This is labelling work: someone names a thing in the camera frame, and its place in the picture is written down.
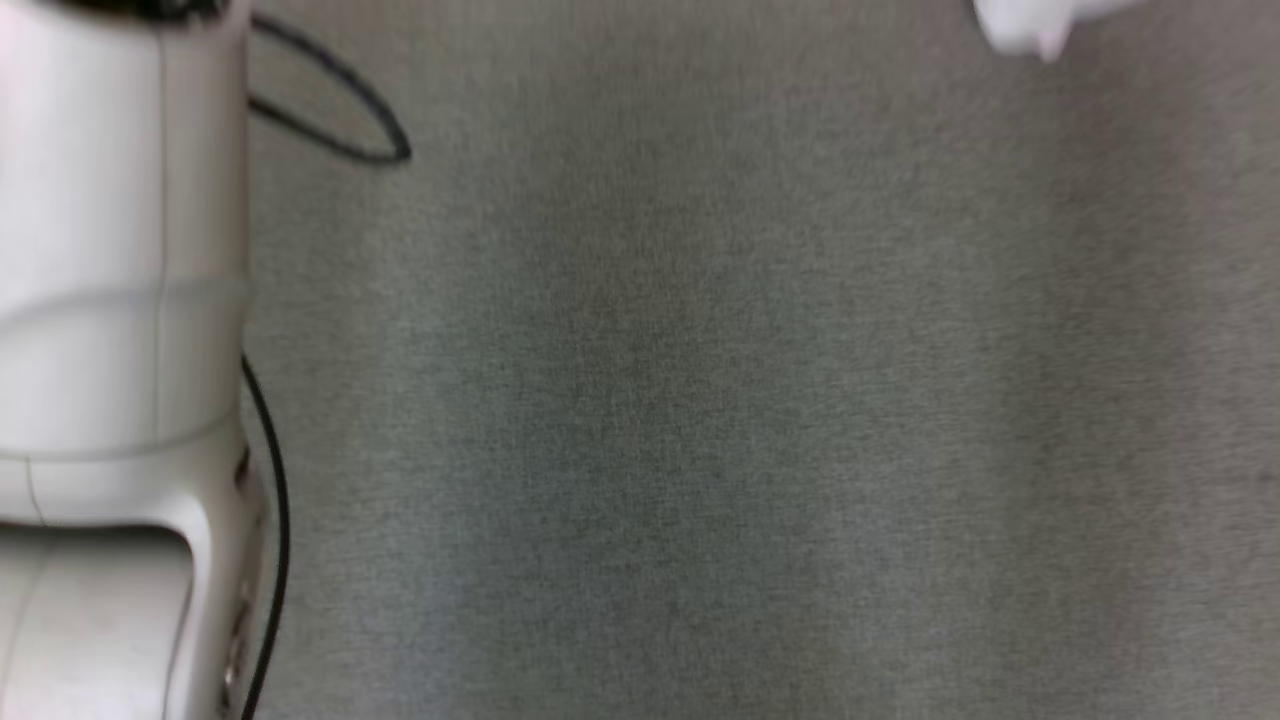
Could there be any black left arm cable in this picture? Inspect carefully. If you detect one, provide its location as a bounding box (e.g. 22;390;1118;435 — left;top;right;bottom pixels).
238;14;413;720

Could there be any grey fabric sofa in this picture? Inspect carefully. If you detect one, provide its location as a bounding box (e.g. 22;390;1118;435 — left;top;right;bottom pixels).
0;0;1280;720

